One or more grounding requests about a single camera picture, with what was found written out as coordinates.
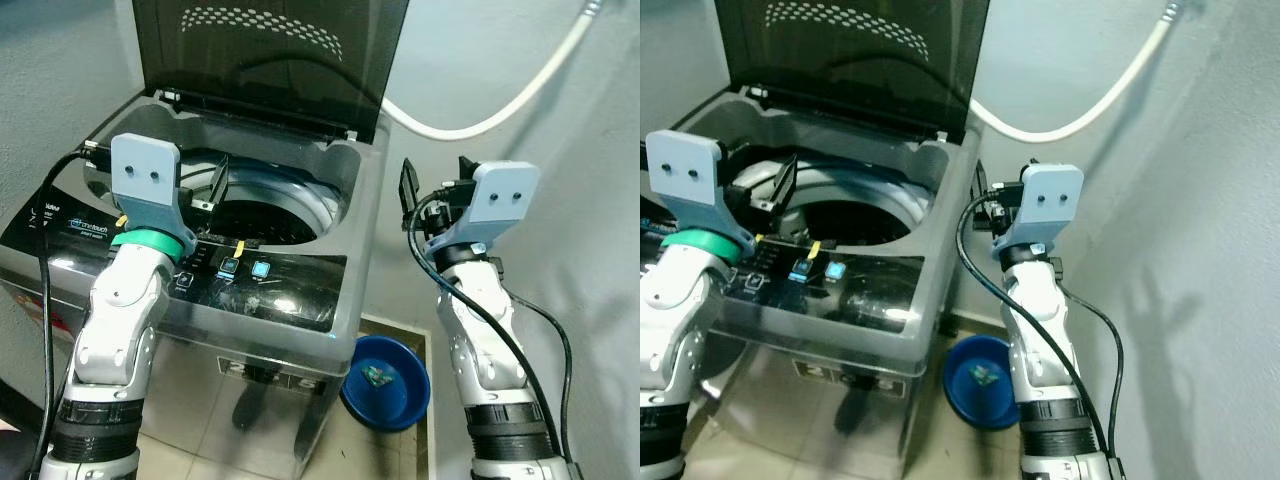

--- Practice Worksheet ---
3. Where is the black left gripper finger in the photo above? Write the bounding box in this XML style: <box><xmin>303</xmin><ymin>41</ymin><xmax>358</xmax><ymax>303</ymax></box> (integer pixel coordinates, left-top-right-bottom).
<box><xmin>774</xmin><ymin>152</ymin><xmax>799</xmax><ymax>214</ymax></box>
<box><xmin>207</xmin><ymin>153</ymin><xmax>232</xmax><ymax>213</ymax></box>

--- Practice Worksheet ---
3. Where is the dark tinted washer lid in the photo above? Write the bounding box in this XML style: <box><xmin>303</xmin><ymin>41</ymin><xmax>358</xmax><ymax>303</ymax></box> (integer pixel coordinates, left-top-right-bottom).
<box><xmin>713</xmin><ymin>0</ymin><xmax>991</xmax><ymax>147</ymax></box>
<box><xmin>130</xmin><ymin>0</ymin><xmax>411</xmax><ymax>147</ymax></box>

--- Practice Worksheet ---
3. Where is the blue plastic basin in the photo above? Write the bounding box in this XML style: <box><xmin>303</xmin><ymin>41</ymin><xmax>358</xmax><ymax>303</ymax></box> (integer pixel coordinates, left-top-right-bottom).
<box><xmin>943</xmin><ymin>334</ymin><xmax>1022</xmax><ymax>432</ymax></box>
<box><xmin>339</xmin><ymin>334</ymin><xmax>432</xmax><ymax>433</ymax></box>

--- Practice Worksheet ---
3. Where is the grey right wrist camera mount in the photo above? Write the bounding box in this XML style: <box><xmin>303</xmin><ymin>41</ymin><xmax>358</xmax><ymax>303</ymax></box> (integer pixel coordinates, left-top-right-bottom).
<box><xmin>432</xmin><ymin>160</ymin><xmax>542</xmax><ymax>253</ymax></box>
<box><xmin>993</xmin><ymin>163</ymin><xmax>1086</xmax><ymax>264</ymax></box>

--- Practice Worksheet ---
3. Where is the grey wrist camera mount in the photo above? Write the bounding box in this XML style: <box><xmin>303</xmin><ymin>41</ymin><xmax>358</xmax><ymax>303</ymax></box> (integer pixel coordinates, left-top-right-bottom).
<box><xmin>993</xmin><ymin>163</ymin><xmax>1086</xmax><ymax>264</ymax></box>
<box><xmin>109</xmin><ymin>133</ymin><xmax>198</xmax><ymax>251</ymax></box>
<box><xmin>432</xmin><ymin>160</ymin><xmax>542</xmax><ymax>253</ymax></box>
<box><xmin>645</xmin><ymin>130</ymin><xmax>757</xmax><ymax>263</ymax></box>

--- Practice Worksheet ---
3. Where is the white water hose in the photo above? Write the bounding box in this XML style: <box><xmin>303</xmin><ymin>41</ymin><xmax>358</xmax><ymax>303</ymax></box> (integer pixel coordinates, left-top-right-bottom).
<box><xmin>383</xmin><ymin>0</ymin><xmax>606</xmax><ymax>142</ymax></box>
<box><xmin>968</xmin><ymin>0</ymin><xmax>1187</xmax><ymax>144</ymax></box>

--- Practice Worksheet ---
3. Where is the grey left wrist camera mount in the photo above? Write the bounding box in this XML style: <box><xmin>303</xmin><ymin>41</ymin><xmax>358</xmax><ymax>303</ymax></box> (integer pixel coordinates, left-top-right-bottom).
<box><xmin>645</xmin><ymin>130</ymin><xmax>757</xmax><ymax>263</ymax></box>
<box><xmin>109</xmin><ymin>133</ymin><xmax>198</xmax><ymax>251</ymax></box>

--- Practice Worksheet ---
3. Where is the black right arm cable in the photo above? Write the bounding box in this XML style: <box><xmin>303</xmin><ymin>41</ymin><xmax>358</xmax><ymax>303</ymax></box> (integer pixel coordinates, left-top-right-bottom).
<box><xmin>957</xmin><ymin>190</ymin><xmax>1127</xmax><ymax>480</ymax></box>
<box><xmin>407</xmin><ymin>195</ymin><xmax>583</xmax><ymax>480</ymax></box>

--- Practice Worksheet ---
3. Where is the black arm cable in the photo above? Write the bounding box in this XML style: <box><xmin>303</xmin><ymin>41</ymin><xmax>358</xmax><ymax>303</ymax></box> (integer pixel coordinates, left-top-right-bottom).
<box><xmin>957</xmin><ymin>190</ymin><xmax>1127</xmax><ymax>480</ymax></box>
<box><xmin>407</xmin><ymin>195</ymin><xmax>583</xmax><ymax>480</ymax></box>
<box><xmin>27</xmin><ymin>140</ymin><xmax>113</xmax><ymax>480</ymax></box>

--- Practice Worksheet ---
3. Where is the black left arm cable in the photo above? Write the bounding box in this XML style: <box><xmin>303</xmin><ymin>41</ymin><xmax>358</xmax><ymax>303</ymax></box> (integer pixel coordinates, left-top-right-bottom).
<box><xmin>27</xmin><ymin>140</ymin><xmax>113</xmax><ymax>480</ymax></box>

